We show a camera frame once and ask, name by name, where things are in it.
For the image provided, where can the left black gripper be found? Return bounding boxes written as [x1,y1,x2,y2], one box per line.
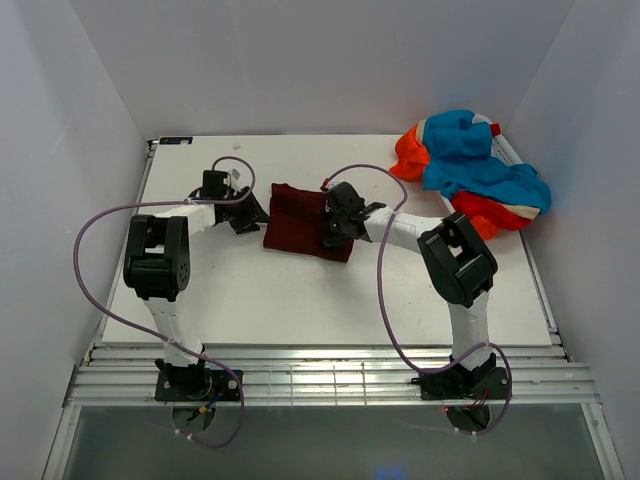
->
[222,186,272,235]

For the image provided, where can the dark red t shirt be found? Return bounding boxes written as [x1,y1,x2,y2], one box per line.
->
[263,183,353,263]

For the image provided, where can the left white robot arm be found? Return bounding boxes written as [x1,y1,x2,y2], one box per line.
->
[123,169,269,400]

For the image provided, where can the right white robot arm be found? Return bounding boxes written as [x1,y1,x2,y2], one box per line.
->
[322,182,498,399]

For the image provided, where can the blue label sticker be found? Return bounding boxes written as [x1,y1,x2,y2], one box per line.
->
[158,136,193,145]

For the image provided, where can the blue t shirt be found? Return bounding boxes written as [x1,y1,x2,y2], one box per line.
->
[417,110,551,215]

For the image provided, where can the orange t shirt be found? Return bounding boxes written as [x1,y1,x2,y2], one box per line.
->
[390,123,540,240]

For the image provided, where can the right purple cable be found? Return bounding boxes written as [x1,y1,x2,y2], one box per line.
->
[319,163,514,435]

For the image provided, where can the purple cable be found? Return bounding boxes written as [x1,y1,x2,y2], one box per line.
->
[73,155,257,449]
[319,163,514,435]

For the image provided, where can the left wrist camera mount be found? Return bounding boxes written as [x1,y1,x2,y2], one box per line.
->
[226,169,241,183]

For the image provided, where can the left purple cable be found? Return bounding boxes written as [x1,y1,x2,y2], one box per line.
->
[73,155,257,449]

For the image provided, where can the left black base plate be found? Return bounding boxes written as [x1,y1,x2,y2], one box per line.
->
[153,368,243,403]

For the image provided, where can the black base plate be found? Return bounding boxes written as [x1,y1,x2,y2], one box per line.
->
[412,367,510,400]
[153,368,243,403]

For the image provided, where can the aluminium frame rails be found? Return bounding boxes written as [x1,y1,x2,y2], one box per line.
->
[65,344,599,407]

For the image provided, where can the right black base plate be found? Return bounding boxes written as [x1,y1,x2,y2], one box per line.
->
[412,367,510,400]

